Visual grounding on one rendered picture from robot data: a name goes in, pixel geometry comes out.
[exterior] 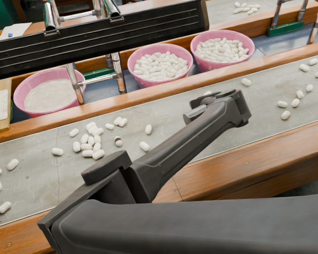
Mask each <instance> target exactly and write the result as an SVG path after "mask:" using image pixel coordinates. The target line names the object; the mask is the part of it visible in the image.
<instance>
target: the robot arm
mask: <svg viewBox="0 0 318 254"><path fill-rule="evenodd" d="M189 105H190V107H191V110H190V111H188V112H186V113H184V114H183V119H184V122H185V124H186V126H185V127H184V128H182V129H181V130H179V131H178V132H176V133H175V134H173V135H172V136H171V137H169V138H168V139H167V140H165V141H164V142H162V143H161V144H159V145H158V146H156V147H155V148H154V149H152V150H151V151H149V152H148V153H146V154H145V155H143V156H142V157H140V158H138V159H137V160H134V161H131V159H130V157H129V155H128V153H127V151H126V150H120V151H117V152H114V153H111V154H110V155H108V156H107V157H105V158H103V159H102V160H100V161H98V162H97V163H95V164H94V165H92V166H90V167H89V168H87V169H85V170H84V171H83V172H81V176H82V178H83V180H84V182H85V183H84V184H83V185H81V186H80V187H79V188H77V189H76V190H75V191H74V192H73V193H71V194H70V195H69V196H68V197H67V198H66V199H64V200H63V201H62V202H61V203H60V204H58V205H57V206H56V207H55V208H54V209H53V210H51V211H50V212H49V213H48V214H47V215H45V216H44V217H43V218H42V219H41V220H39V221H38V222H37V225H38V227H39V229H40V230H42V232H43V234H44V235H45V237H46V239H47V241H48V242H49V244H50V246H51V248H53V249H54V250H55V251H56V254H318V194H316V195H308V196H296V197H280V198H258V199H235V200H213V201H191V202H169V203H152V201H153V200H154V199H155V198H156V196H157V194H158V192H159V191H160V190H161V189H162V187H163V186H164V185H165V184H166V183H167V182H168V181H169V180H170V179H171V178H172V177H173V176H174V175H175V174H176V173H177V172H179V171H180V170H181V169H182V168H183V167H184V166H186V165H187V164H188V163H189V162H190V161H191V160H193V159H194V158H195V157H196V156H197V155H198V154H199V153H201V152H202V151H203V150H204V149H205V148H206V147H207V146H209V145H210V144H211V143H212V142H213V141H214V140H216V139H217V138H218V137H219V136H220V135H221V134H223V133H224V132H225V131H226V130H228V129H231V128H240V127H242V126H245V125H247V124H248V123H249V122H248V119H249V118H250V117H251V116H252V114H251V112H250V109H249V107H248V104H247V102H246V100H245V97H244V95H243V93H242V90H241V89H237V90H236V89H235V88H233V89H228V90H225V91H223V92H214V93H210V94H206V95H203V96H200V97H197V98H195V99H194V100H190V101H189Z"/></svg>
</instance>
